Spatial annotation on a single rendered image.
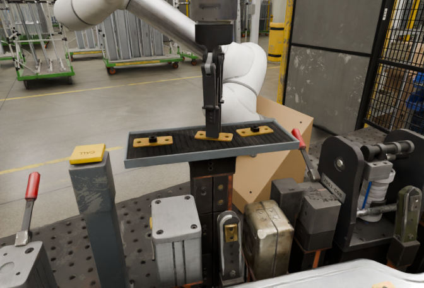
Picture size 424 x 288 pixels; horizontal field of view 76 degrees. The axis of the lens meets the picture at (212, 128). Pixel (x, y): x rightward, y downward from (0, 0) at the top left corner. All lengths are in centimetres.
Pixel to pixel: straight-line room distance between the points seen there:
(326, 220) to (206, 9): 46
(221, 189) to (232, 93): 44
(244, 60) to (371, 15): 202
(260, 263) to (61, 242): 76
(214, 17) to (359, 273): 52
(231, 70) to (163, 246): 74
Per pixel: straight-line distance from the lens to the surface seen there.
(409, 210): 69
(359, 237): 72
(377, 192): 72
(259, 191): 103
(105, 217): 67
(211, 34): 52
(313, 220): 59
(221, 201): 67
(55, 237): 116
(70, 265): 105
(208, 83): 52
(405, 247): 71
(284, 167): 104
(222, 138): 61
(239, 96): 100
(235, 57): 105
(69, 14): 93
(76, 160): 60
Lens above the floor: 143
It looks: 24 degrees down
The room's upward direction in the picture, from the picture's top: straight up
